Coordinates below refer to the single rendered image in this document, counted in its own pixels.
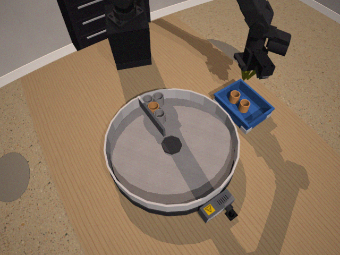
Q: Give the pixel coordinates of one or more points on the blue crate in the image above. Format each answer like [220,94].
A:
[259,109]

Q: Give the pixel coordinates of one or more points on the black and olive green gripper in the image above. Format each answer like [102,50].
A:
[245,69]

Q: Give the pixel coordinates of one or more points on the grey metal bushing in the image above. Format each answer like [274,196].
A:
[147,99]
[159,98]
[160,112]

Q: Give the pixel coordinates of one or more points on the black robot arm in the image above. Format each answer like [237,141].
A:
[258,16]

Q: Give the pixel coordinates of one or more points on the bronze bushing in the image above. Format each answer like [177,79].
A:
[244,106]
[234,97]
[153,106]

